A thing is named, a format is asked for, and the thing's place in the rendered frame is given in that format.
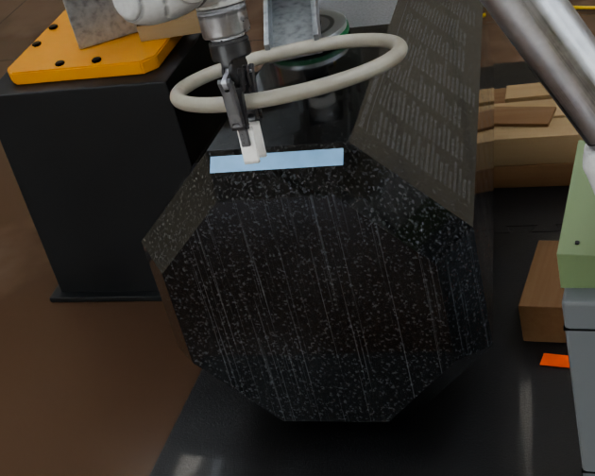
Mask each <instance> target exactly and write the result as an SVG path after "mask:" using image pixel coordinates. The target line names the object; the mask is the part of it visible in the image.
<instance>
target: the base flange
mask: <svg viewBox="0 0 595 476"><path fill-rule="evenodd" d="M181 38H182V36H177V37H172V38H165V39H159V40H154V41H147V42H141V39H140V36H139V33H138V32H136V33H133V34H129V35H126V36H124V37H121V38H117V39H114V40H111V41H108V42H102V43H100V44H97V45H93V46H90V47H87V48H84V49H79V47H78V44H77V40H76V37H75V34H74V31H73V29H72V26H71V23H70V21H69V18H68V15H67V12H66V10H65V11H64V12H63V13H62V14H61V15H60V16H59V17H58V18H57V19H56V20H55V21H54V22H53V23H52V24H51V25H50V26H49V27H48V28H47V29H46V30H45V31H44V32H43V33H42V34H41V35H40V36H39V37H38V39H37V40H36V41H35V42H34V43H33V44H31V45H30V46H29V47H28V48H27V50H26V51H25V52H24V53H23V54H22V55H21V56H20V57H19V58H18V59H17V60H16V61H14V62H13V63H12V64H11V65H10V67H9V68H8V74H9V77H10V79H11V81H12V82H13V83H15V84H17V85H21V84H32V83H43V82H54V81H65V80H76V79H87V78H99V77H119V76H131V75H141V74H145V73H148V72H150V71H152V70H155V69H157V68H159V67H160V66H161V64H162V63H163V61H164V60H165V59H166V57H167V56H168V55H169V54H170V52H171V51H172V50H173V48H174V47H175V46H176V44H177V43H178V42H179V40H180V39H181Z"/></svg>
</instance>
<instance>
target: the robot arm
mask: <svg viewBox="0 0 595 476"><path fill-rule="evenodd" d="M480 1H481V2H482V4H483V5H484V7H485V8H486V10H487V11H488V12H489V14H490V15H491V16H492V18H493V19H494V20H495V22H496V23H497V24H498V26H499V27H500V28H501V30H502V31H503V33H504V34H505V35H506V37H507V38H508V39H509V41H510V42H511V44H513V45H514V47H515V48H516V49H517V51H518V52H519V54H520V55H521V56H522V58H523V59H524V60H525V62H526V63H527V64H528V66H529V67H530V68H531V70H532V71H533V72H534V74H535V75H536V77H537V78H538V80H539V81H540V82H541V84H542V85H543V86H544V88H545V89H546V90H547V92H548V93H549V94H550V96H551V97H552V99H553V100H554V101H555V103H556V104H557V105H558V107H559V108H560V109H561V111H562V112H563V113H564V114H565V115H566V117H567V118H568V119H569V121H570V122H571V124H572V125H573V126H574V128H575V129H576V130H577V132H578V133H579V134H580V136H581V137H582V138H583V140H584V141H585V142H586V144H585V148H584V154H583V169H584V171H585V173H586V176H587V178H588V181H589V183H590V185H591V188H592V190H593V192H594V195H595V36H594V35H593V34H592V32H591V31H590V29H589V28H588V27H587V25H586V23H585V22H584V21H583V19H582V18H581V16H580V15H579V14H578V12H577V11H576V9H575V8H574V7H573V5H572V4H571V3H570V1H569V0H480ZM112 2H113V4H114V7H115V9H116V10H117V12H118V13H119V14H120V15H121V16H122V17H123V18H124V19H125V20H126V21H128V22H129V23H132V24H135V25H138V26H154V25H158V24H162V23H165V22H169V21H171V20H174V19H177V18H178V17H180V16H183V15H185V14H187V13H189V12H191V11H193V10H194V9H195V10H196V16H197V18H198V21H199V25H200V29H201V33H202V37H203V39H204V40H206V41H210V42H209V48H210V53H211V57H212V61H214V62H220V63H221V68H222V77H223V78H222V79H220V80H217V85H218V87H219V89H220V92H221V94H222V97H223V100H224V104H225V108H226V111H227V115H228V118H229V124H230V127H231V130H232V131H236V130H237V133H238V137H239V142H240V146H241V149H242V154H243V158H244V162H245V164H252V163H259V162H260V158H263V157H266V156H267V154H266V150H265V146H264V138H263V135H262V130H261V126H260V121H262V120H263V119H264V117H263V116H259V115H262V108H260V109H255V110H247V106H246V101H245V94H251V93H257V92H258V88H257V83H256V78H255V68H254V63H247V59H246V56H248V55H249V54H250V53H251V46H250V41H249V37H248V35H247V34H246V33H245V32H247V31H249V30H250V24H249V20H248V16H247V8H246V6H247V5H246V3H245V0H112Z"/></svg>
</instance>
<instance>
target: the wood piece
mask: <svg viewBox="0 0 595 476"><path fill-rule="evenodd" d="M136 27H137V30H138V33H139V36H140V39H141V42H147V41H154V40H159V39H165V38H172V37H177V36H184V35H190V34H196V33H201V29H200V25H199V21H198V18H197V16H196V10H195V9H194V10H193V11H191V12H189V13H187V14H185V15H183V16H180V17H178V18H177V19H174V20H171V21H169V22H165V23H162V24H158V25H137V26H136Z"/></svg>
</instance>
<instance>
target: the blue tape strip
mask: <svg viewBox="0 0 595 476"><path fill-rule="evenodd" d="M266 154H267V156H266V157H263V158H260V162H259V163H252V164H245V162H244V158H243V155H232V156H218V157H211V165H210V173H225V172H240V171H256V170H271V169H286V168H301V167H317V166H332V165H343V161H344V148H332V149H317V150H303V151H289V152H275V153H266Z"/></svg>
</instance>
